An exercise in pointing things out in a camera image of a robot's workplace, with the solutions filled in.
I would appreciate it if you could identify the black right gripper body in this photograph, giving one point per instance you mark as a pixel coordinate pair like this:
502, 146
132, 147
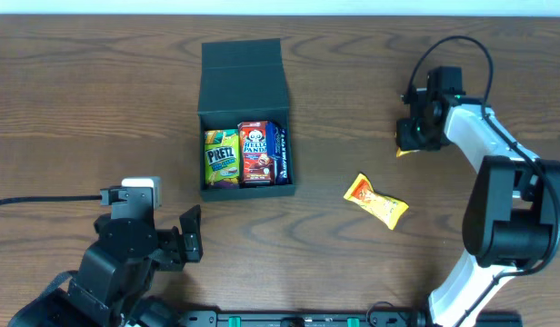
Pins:
408, 134

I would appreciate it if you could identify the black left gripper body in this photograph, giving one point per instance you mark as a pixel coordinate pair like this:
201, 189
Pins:
189, 241

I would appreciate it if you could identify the small orange snack packet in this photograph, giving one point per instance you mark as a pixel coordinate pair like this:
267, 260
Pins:
405, 152

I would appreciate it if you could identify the green Pretz snack box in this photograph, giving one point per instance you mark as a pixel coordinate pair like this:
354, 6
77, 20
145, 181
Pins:
222, 159

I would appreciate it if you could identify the red Hello Panda box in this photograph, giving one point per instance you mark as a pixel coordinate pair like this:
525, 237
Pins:
257, 163

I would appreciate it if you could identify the yellow orange candy packet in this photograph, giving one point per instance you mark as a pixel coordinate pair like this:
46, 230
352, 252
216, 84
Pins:
385, 208

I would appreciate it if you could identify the dark blue chocolate bar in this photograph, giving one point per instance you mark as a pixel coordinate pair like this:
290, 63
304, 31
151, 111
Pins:
281, 176

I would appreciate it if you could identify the black gift box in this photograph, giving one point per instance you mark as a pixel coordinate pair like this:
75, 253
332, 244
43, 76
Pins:
243, 81

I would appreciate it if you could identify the blue Eclipse mints tin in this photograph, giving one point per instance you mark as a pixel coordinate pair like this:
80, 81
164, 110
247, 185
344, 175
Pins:
273, 140

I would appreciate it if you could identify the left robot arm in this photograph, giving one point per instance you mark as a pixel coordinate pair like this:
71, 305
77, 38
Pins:
116, 271

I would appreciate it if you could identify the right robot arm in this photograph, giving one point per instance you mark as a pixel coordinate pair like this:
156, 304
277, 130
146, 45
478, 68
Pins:
511, 224

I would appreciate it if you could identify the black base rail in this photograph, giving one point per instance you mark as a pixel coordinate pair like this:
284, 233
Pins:
384, 317

